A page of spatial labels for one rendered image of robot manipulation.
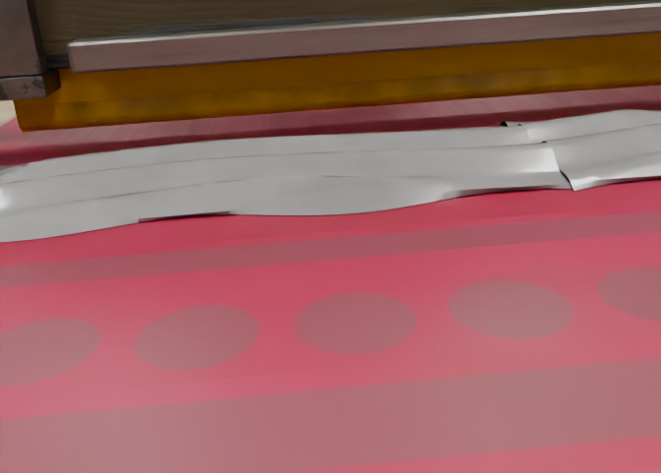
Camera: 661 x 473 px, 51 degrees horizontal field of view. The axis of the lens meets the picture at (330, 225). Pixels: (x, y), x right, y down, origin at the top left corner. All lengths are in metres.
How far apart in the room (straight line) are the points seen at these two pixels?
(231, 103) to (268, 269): 0.13
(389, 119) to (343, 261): 0.14
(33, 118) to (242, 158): 0.11
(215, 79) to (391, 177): 0.11
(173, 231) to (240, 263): 0.03
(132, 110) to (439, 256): 0.16
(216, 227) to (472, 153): 0.08
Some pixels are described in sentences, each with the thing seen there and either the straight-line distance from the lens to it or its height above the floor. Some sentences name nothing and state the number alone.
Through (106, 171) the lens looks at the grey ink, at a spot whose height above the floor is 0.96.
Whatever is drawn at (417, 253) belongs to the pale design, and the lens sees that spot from 0.16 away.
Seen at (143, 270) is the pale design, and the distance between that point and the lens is 0.16.
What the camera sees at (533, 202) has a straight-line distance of 0.19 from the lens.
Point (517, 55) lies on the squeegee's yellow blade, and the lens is 0.29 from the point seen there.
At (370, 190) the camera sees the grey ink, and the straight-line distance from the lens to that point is 0.19.
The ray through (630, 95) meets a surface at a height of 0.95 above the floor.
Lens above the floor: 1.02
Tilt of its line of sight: 22 degrees down
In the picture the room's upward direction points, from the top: 4 degrees counter-clockwise
